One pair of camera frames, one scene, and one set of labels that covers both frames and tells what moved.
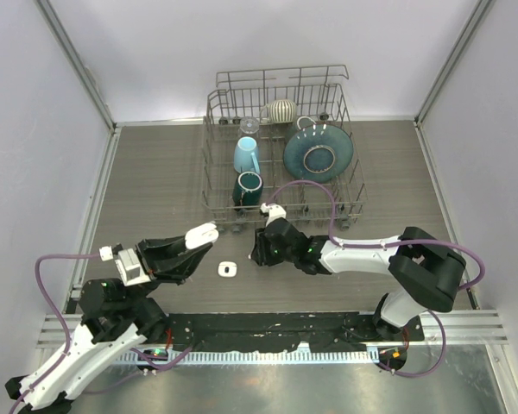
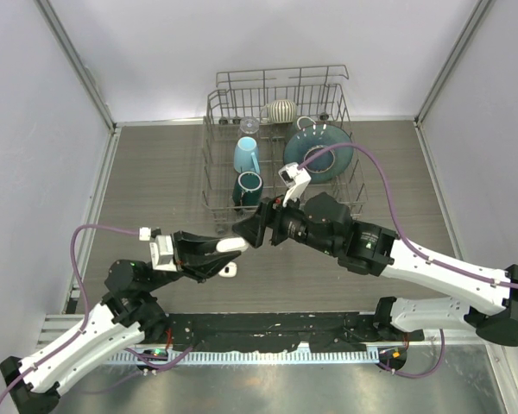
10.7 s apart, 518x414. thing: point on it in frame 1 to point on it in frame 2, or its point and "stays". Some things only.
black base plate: [317, 332] stays
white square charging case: [232, 269] stays
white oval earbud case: [200, 235] to [231, 244]
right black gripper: [262, 253] to [275, 213]
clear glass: [249, 124] stays
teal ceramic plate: [319, 153] stays
